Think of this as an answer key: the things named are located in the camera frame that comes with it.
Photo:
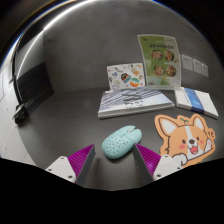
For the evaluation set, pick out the white book with blue band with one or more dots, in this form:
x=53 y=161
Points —
x=196 y=101

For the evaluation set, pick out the corgi-shaped orange mouse pad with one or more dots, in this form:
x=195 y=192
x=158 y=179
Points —
x=186 y=140

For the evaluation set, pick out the teal perforated computer mouse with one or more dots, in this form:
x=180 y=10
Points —
x=120 y=142

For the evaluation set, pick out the grey striped book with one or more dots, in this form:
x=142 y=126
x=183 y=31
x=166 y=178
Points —
x=133 y=101

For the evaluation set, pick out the white sticker sheet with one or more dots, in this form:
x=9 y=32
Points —
x=125 y=77

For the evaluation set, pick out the green menu sign stand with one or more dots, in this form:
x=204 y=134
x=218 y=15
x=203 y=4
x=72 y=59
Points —
x=160 y=60

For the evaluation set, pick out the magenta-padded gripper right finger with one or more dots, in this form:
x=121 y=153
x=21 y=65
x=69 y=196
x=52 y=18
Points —
x=166 y=165

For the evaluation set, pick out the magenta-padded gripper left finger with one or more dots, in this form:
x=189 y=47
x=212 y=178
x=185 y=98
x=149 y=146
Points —
x=63 y=167

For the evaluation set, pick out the white wall socket plates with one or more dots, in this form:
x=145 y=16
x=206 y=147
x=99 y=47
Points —
x=187 y=62

